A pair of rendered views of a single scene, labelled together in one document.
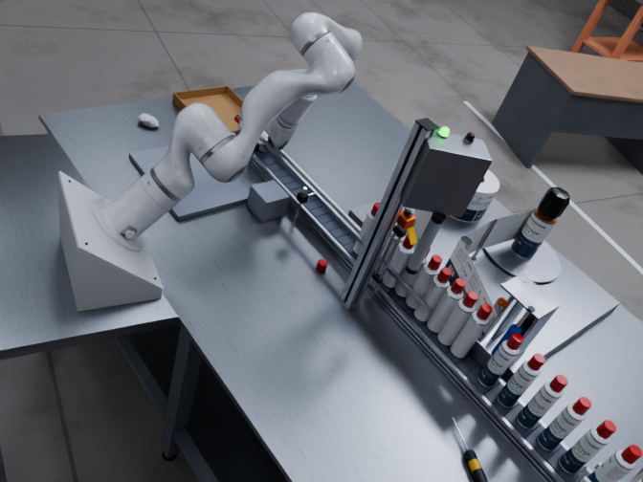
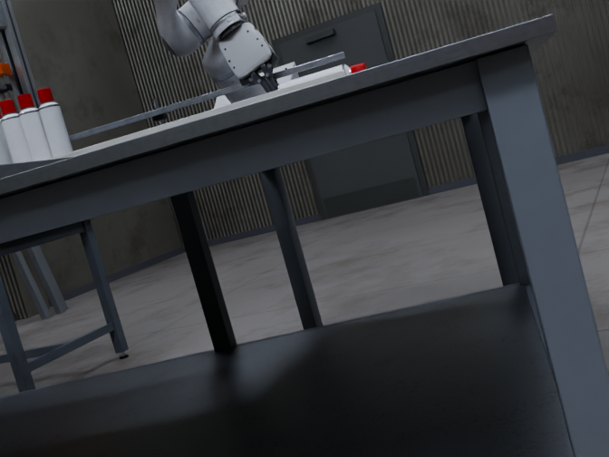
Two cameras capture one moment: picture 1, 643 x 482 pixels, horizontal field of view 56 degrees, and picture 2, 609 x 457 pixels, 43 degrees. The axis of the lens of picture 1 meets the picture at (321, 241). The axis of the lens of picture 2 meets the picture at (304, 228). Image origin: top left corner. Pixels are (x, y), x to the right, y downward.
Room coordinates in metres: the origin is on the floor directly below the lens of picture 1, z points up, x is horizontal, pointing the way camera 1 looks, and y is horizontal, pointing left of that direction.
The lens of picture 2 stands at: (3.55, -0.47, 0.75)
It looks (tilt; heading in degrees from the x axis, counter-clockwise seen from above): 5 degrees down; 155
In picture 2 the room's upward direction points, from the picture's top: 15 degrees counter-clockwise
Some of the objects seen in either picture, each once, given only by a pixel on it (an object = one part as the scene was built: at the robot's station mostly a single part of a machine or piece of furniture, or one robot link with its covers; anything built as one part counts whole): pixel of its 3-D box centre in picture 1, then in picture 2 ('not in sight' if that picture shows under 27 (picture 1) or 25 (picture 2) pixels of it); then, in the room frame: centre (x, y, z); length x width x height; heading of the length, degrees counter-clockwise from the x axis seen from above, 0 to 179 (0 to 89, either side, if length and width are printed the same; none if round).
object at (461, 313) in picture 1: (458, 317); not in sight; (1.31, -0.45, 0.98); 0.05 x 0.05 x 0.20
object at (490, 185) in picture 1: (467, 190); not in sight; (2.05, -0.47, 0.95); 0.20 x 0.20 x 0.14
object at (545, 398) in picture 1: (543, 401); not in sight; (1.12, -0.70, 0.98); 0.05 x 0.05 x 0.20
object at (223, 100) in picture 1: (219, 112); not in sight; (2.14, 0.57, 0.85); 0.30 x 0.26 x 0.04; 51
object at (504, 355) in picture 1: (500, 360); not in sight; (1.21, -0.59, 0.98); 0.05 x 0.05 x 0.20
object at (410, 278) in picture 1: (412, 270); not in sight; (1.45, -0.30, 0.98); 0.05 x 0.05 x 0.20
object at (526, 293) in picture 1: (530, 295); not in sight; (1.33, -0.60, 1.14); 0.14 x 0.11 x 0.01; 51
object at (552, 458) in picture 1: (375, 273); not in sight; (1.52, -0.20, 0.86); 1.65 x 0.08 x 0.04; 51
